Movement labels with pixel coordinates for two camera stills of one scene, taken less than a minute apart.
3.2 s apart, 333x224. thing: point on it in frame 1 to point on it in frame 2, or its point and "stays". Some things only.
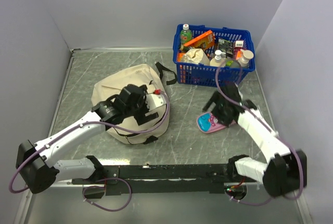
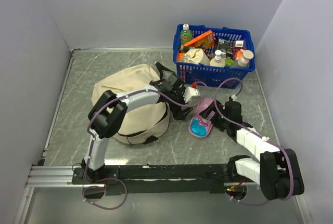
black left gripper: x=141 y=118 to x=178 y=114
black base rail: x=161 y=179 stays
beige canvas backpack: x=130 y=132 stays
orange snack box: x=204 y=41 stays
